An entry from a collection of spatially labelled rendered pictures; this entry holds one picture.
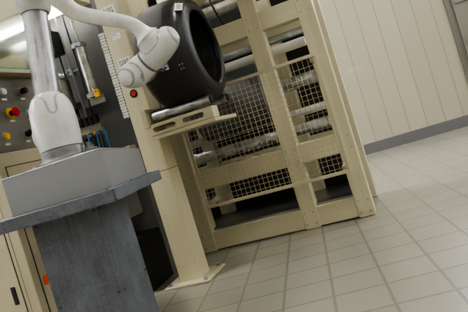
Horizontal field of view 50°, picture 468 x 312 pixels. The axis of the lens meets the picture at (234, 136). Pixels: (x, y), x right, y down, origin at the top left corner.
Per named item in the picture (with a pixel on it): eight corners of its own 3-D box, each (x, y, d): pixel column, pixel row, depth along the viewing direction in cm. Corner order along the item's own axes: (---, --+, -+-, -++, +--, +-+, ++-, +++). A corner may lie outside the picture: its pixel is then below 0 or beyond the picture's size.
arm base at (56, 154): (92, 152, 172) (88, 137, 173) (31, 171, 172) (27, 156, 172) (107, 154, 190) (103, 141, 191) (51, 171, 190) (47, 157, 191)
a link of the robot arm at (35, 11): (35, 153, 188) (35, 161, 208) (79, 147, 194) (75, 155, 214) (6, -38, 197) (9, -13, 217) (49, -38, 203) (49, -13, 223)
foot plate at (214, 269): (164, 291, 266) (163, 287, 266) (184, 273, 291) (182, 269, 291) (209, 282, 257) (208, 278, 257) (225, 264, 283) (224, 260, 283)
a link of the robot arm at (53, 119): (38, 152, 171) (21, 91, 173) (38, 159, 188) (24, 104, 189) (86, 140, 177) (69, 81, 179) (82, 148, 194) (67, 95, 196)
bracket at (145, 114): (145, 129, 255) (139, 111, 254) (176, 123, 292) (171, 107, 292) (150, 127, 254) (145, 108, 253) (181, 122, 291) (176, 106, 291)
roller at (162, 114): (150, 112, 260) (154, 119, 262) (148, 117, 256) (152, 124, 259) (210, 92, 250) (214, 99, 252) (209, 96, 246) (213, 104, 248)
